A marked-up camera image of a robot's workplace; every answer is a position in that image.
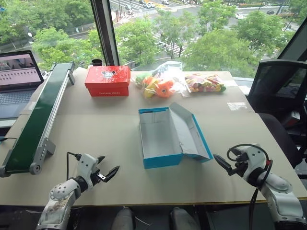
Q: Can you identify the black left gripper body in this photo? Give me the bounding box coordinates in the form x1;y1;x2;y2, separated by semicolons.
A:
94;168;108;184

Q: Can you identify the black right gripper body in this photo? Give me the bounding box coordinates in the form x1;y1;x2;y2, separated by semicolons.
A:
230;153;249;177

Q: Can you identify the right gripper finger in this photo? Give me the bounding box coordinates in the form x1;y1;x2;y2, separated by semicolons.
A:
213;154;235;176

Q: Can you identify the blue shoe box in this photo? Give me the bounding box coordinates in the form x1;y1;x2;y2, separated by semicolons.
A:
138;102;214;170

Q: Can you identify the red shoe box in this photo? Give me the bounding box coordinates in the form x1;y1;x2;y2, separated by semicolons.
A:
84;66;131;97

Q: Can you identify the clear tape patch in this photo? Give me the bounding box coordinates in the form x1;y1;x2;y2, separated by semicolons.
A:
227;102;248;111

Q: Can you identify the black office chair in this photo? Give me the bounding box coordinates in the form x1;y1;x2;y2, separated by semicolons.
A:
247;59;307;169

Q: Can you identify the clear bag of colourful sweets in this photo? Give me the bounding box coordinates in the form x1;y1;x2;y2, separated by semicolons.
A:
184;73;227;95

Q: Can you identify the clear bag of plush toys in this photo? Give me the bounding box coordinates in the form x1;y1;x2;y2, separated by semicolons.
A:
133;60;189;99

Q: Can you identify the open grey laptop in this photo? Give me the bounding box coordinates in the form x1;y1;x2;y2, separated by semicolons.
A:
0;50;45;120

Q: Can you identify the dark window pillar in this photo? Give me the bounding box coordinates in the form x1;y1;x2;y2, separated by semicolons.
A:
90;0;121;68

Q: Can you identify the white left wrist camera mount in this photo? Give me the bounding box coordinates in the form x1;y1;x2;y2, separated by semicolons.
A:
76;154;101;186

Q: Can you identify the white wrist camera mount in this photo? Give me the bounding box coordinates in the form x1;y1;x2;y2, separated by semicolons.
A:
76;154;101;186
236;143;270;178

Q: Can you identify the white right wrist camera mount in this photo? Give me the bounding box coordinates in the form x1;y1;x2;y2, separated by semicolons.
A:
236;143;270;178

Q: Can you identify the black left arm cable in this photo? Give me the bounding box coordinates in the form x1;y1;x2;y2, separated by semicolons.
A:
66;151;82;181

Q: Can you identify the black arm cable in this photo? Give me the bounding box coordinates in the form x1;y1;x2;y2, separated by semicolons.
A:
66;151;82;181
226;143;274;230

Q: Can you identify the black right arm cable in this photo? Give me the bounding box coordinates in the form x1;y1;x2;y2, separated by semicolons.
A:
226;143;274;230

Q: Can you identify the green conveyor belt silver frame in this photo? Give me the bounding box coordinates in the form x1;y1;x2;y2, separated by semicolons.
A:
0;61;76;178

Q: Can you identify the thin dark desk cable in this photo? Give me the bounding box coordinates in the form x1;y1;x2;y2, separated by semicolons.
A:
0;137;18;145

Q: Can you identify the dark slanted window frame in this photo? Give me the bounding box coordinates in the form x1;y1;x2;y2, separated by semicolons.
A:
276;14;307;61

